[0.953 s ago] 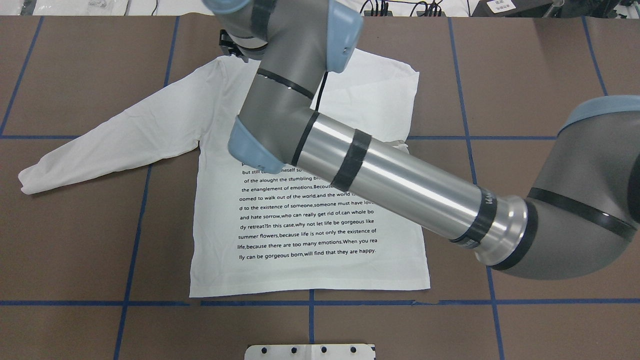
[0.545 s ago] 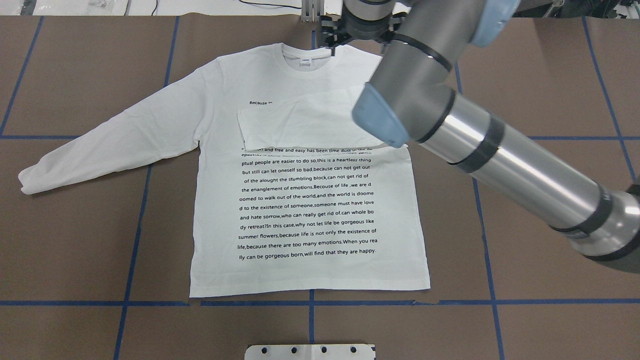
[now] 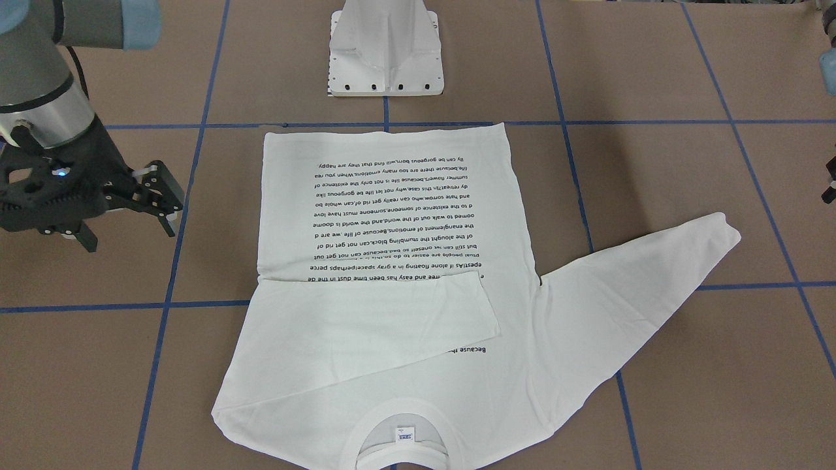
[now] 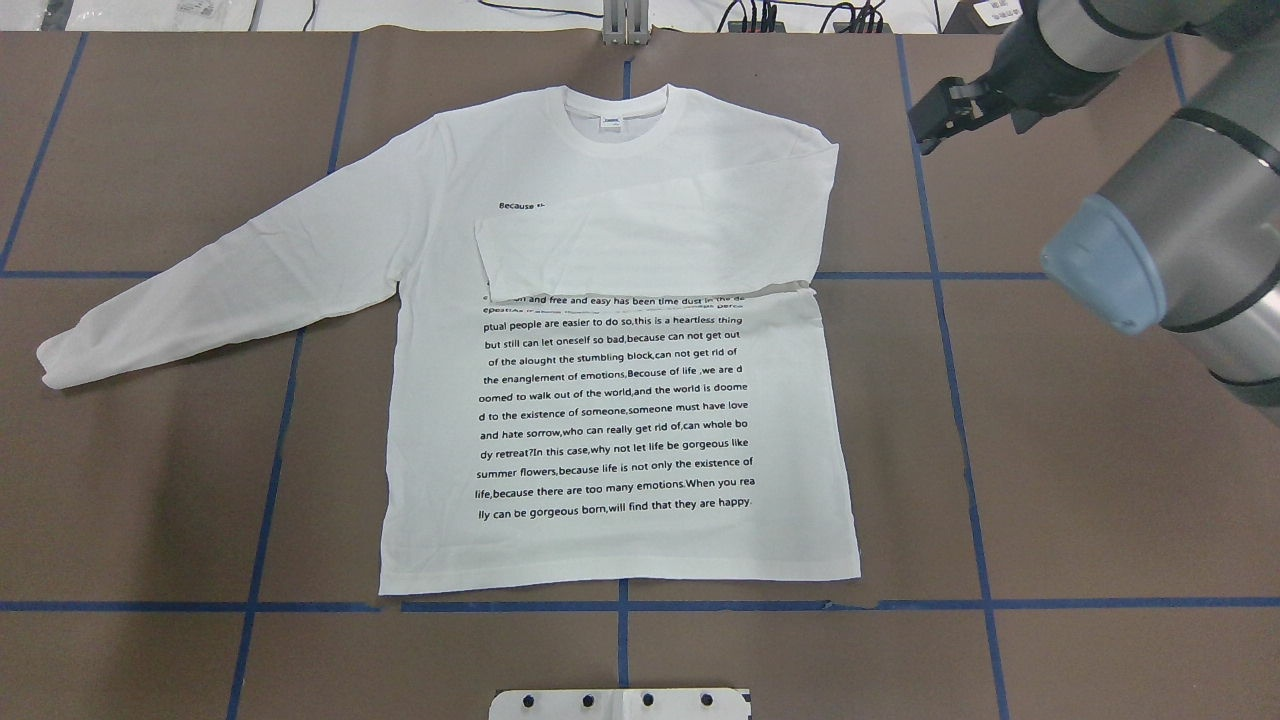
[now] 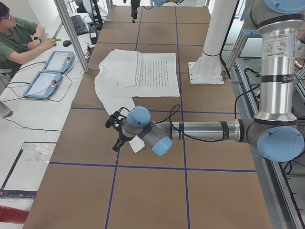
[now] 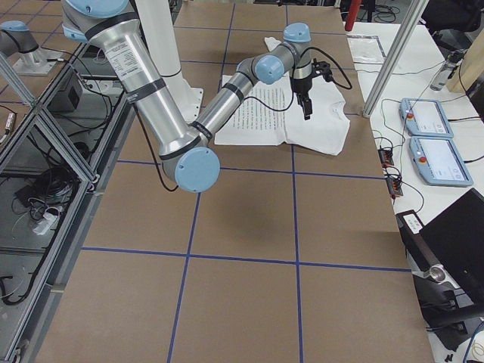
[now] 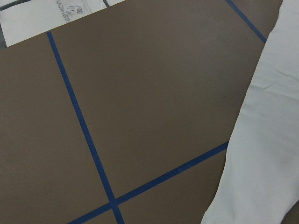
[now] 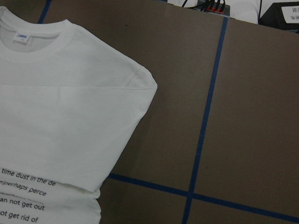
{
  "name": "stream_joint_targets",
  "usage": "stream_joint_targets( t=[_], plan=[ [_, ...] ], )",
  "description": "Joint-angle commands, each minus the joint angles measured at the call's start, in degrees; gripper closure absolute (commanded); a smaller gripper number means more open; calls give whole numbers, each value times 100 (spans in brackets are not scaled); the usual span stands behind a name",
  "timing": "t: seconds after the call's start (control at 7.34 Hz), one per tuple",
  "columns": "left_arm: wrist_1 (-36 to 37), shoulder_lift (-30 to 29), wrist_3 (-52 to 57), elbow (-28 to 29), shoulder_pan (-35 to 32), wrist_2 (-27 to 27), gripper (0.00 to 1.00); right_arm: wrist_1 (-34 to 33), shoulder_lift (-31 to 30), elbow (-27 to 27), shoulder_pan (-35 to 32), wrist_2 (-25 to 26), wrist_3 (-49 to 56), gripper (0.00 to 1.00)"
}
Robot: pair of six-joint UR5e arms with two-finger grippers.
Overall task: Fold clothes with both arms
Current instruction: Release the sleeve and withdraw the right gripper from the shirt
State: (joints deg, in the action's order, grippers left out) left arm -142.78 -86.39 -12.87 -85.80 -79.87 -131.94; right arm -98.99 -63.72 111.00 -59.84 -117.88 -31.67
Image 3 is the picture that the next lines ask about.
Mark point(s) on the white camera mast pedestal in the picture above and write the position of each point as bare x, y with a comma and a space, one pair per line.
385, 48

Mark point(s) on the white long-sleeve printed shirt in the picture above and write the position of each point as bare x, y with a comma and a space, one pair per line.
399, 317

